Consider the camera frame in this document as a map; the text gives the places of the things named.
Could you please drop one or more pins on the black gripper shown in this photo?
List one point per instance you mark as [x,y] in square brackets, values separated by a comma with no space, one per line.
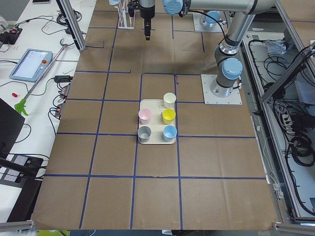
[147,14]

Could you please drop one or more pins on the light blue plastic cup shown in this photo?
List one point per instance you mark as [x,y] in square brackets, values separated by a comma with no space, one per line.
[114,2]

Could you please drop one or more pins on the pale cream plastic cup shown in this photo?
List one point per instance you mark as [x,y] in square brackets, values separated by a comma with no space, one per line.
[169,100]

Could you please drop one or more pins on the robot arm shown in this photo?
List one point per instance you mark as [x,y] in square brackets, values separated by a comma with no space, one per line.
[211,18]
[229,68]

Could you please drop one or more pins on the pink plastic cup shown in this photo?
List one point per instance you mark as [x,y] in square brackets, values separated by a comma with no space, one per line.
[145,115]

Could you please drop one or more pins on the yellow plastic cup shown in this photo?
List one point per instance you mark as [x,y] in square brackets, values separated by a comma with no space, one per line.
[168,116]

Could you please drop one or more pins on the grey plastic cup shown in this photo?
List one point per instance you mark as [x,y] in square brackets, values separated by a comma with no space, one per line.
[144,134]

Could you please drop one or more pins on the cream plastic tray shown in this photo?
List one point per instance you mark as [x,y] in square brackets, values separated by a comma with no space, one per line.
[156,123]

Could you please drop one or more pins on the black power adapter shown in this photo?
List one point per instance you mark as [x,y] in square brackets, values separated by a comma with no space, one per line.
[63,78]

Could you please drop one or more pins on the blue teach pendant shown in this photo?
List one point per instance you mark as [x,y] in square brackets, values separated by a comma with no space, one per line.
[31,65]

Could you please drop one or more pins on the black monitor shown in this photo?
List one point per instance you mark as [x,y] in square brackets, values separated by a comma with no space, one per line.
[11,123]

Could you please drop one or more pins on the white wire cup rack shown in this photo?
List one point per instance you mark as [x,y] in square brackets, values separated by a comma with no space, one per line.
[125,21]

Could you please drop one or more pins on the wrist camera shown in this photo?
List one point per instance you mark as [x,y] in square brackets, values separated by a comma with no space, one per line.
[132,7]

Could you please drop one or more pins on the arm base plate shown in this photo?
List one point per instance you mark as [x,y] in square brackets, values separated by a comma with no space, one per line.
[216,95]
[199,27]

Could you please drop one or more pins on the aluminium frame post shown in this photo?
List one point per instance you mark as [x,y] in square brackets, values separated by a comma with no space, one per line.
[71,21]

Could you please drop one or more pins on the green handled reacher grabber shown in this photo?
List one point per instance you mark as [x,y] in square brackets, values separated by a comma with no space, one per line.
[20,107]

